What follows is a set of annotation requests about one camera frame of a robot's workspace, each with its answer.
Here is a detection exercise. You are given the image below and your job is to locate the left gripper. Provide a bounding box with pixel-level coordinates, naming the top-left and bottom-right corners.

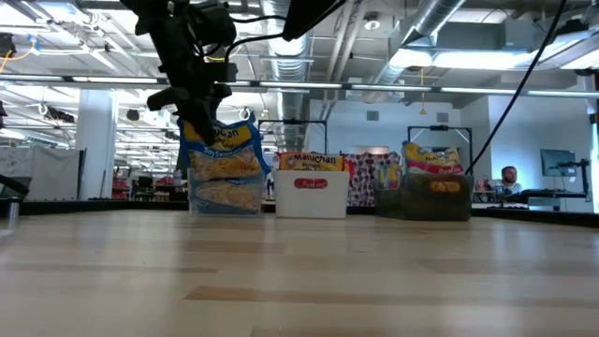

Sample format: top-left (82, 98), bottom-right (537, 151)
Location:
top-left (120, 0), bottom-right (239, 145)

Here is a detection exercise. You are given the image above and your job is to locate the red beef ramen pack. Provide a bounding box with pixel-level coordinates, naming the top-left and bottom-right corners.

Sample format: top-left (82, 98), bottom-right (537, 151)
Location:
top-left (293, 178), bottom-right (329, 190)
top-left (278, 152), bottom-right (346, 172)

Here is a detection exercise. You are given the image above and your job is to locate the clear plastic bin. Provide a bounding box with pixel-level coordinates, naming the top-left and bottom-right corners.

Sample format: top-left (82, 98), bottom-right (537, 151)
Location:
top-left (186, 167), bottom-right (266, 217)

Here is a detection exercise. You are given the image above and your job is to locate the long LED light bar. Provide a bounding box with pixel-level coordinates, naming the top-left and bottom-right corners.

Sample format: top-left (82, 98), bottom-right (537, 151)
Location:
top-left (0, 72), bottom-right (599, 100)

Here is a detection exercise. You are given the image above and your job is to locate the white column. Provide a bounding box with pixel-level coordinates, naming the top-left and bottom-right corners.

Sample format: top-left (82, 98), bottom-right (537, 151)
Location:
top-left (77, 88), bottom-right (118, 201)

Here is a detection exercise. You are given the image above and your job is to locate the white plastic bin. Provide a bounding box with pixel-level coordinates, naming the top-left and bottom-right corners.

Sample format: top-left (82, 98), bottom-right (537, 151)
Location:
top-left (274, 169), bottom-right (350, 220)

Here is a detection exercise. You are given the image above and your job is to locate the grey partition curtain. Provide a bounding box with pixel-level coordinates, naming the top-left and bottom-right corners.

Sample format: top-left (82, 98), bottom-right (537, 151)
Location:
top-left (0, 147), bottom-right (86, 201)

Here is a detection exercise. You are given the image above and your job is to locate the patterned cloth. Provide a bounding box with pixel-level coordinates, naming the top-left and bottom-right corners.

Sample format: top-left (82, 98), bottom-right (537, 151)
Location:
top-left (343, 150), bottom-right (403, 207)

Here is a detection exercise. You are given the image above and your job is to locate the grey plastic bin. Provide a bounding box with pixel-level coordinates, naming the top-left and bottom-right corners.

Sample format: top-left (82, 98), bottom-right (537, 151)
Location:
top-left (373, 171), bottom-right (474, 222)

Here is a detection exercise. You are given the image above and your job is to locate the person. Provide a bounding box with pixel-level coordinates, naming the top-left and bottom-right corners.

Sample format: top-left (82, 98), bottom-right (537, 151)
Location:
top-left (486, 165), bottom-right (523, 197)

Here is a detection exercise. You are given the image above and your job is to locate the computer monitor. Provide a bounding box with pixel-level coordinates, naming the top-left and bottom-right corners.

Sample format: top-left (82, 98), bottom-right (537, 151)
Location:
top-left (540, 148), bottom-right (577, 178)

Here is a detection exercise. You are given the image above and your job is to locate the black desk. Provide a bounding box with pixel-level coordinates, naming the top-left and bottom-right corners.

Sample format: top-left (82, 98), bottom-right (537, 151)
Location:
top-left (472, 188), bottom-right (590, 207)

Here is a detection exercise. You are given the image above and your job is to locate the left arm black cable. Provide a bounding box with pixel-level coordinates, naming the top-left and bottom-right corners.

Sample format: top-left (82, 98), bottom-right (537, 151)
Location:
top-left (224, 13), bottom-right (289, 62)

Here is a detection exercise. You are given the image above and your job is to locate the black metal rig frame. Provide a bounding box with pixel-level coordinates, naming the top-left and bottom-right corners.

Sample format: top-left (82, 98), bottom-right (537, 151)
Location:
top-left (406, 125), bottom-right (474, 177)
top-left (256, 119), bottom-right (329, 155)

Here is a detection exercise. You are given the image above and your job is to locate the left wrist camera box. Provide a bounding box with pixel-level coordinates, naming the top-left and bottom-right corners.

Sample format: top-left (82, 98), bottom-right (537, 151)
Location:
top-left (189, 2), bottom-right (239, 47)

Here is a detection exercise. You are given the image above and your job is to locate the silver slanted ventilation duct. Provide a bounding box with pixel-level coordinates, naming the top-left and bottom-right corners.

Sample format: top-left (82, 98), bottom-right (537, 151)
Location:
top-left (362, 0), bottom-right (469, 104)

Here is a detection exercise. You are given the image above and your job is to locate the black aluminium table frame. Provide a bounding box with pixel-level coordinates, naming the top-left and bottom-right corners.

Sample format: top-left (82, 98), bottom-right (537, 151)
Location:
top-left (0, 172), bottom-right (599, 229)

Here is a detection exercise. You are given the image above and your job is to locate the yellow hanging cord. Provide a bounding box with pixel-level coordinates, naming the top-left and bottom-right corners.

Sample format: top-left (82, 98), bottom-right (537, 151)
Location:
top-left (418, 67), bottom-right (428, 116)

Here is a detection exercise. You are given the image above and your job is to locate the black ceiling camera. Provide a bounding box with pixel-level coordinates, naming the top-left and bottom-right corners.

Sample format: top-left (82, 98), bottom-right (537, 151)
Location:
top-left (0, 32), bottom-right (18, 60)

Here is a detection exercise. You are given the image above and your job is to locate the long black cable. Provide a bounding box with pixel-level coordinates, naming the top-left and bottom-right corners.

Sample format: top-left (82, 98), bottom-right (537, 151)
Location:
top-left (465, 0), bottom-right (570, 177)

